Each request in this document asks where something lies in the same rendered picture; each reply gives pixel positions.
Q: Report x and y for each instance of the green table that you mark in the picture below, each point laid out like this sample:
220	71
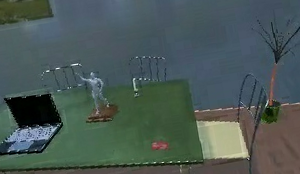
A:
131	128

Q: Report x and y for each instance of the grey figure statue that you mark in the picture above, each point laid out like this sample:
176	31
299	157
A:
97	93

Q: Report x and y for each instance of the small red flat object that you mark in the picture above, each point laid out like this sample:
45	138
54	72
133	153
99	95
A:
160	145

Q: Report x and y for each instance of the black laptop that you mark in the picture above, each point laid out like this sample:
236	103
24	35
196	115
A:
34	123

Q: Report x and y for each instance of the bare plant in green pot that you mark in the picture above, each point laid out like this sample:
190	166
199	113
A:
275	80

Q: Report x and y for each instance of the green framed picture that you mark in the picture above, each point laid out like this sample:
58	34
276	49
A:
14	9

